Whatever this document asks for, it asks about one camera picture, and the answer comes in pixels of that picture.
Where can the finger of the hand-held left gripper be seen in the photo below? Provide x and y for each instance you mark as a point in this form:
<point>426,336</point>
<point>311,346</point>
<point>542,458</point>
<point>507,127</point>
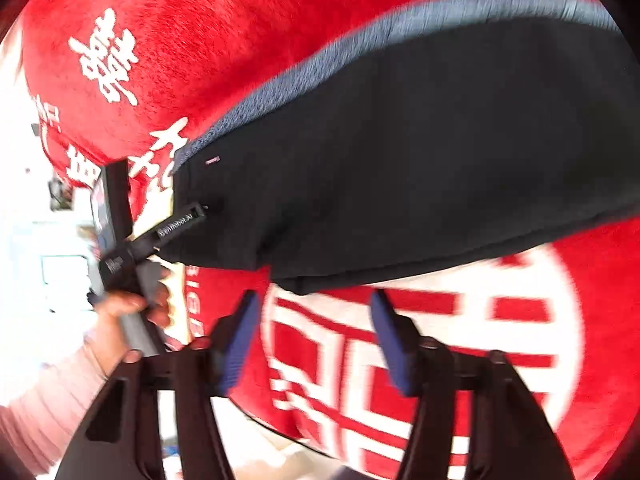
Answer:
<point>201,210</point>

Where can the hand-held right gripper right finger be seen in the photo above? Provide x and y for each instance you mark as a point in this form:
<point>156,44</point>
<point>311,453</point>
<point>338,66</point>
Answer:
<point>391,347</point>

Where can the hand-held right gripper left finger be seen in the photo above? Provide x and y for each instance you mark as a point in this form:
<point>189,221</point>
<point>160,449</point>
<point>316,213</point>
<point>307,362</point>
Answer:
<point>241,340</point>

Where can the black pants with grey waistband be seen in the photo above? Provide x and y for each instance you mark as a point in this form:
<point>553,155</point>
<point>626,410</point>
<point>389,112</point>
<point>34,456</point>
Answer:
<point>400,160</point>

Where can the person's left hand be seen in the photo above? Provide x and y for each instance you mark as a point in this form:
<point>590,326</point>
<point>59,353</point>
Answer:
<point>117,332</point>

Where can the red printed blanket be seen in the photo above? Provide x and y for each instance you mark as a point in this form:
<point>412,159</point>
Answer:
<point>200,35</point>

